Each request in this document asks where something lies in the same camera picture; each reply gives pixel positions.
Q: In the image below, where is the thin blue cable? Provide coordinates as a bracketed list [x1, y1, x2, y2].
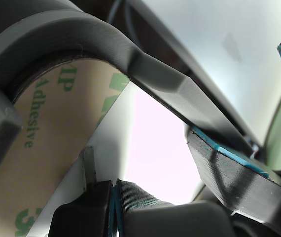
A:
[107, 0, 139, 40]

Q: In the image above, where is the white plate with grey window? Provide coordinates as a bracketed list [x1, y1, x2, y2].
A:
[28, 81, 207, 237]

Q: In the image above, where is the grey plastic holding fixture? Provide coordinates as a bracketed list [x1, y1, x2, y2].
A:
[0, 0, 253, 196]

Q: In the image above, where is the black textured gripper finger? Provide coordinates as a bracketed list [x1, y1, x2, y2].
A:
[114, 179, 235, 237]

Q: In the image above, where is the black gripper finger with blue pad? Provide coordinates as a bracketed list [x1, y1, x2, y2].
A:
[128, 0, 262, 158]
[186, 126, 281, 235]

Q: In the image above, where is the tan printed protective film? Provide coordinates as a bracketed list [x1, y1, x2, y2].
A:
[0, 56, 131, 237]

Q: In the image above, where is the gripper finger with thin blade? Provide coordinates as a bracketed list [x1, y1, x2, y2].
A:
[48, 145, 114, 237]

